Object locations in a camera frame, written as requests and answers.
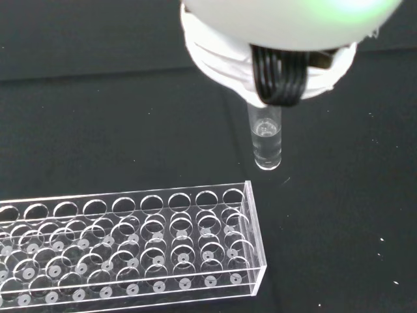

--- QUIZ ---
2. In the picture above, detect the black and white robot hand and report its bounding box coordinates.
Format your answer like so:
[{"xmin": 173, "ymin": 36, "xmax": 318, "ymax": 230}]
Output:
[{"xmin": 180, "ymin": 0, "xmax": 405, "ymax": 108}]

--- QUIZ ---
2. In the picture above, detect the clear plastic test tube rack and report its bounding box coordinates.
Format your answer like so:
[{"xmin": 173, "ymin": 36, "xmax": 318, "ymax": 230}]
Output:
[{"xmin": 0, "ymin": 181, "xmax": 268, "ymax": 313}]

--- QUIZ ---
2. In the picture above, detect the black bench cloth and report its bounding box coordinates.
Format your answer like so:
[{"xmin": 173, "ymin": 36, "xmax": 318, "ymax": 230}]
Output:
[{"xmin": 0, "ymin": 0, "xmax": 417, "ymax": 313}]

